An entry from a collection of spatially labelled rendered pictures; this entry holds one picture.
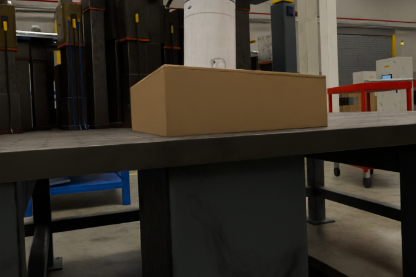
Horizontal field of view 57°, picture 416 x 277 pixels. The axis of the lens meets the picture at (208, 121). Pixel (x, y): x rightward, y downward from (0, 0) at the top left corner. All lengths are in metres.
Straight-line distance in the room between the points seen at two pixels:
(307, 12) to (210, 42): 8.13
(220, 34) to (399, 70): 10.93
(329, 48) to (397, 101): 6.35
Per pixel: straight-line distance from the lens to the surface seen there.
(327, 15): 5.66
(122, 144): 0.55
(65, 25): 1.21
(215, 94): 0.67
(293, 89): 0.74
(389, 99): 11.88
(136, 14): 1.19
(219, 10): 0.88
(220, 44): 0.86
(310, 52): 8.81
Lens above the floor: 0.74
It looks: 1 degrees down
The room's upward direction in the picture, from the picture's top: 2 degrees counter-clockwise
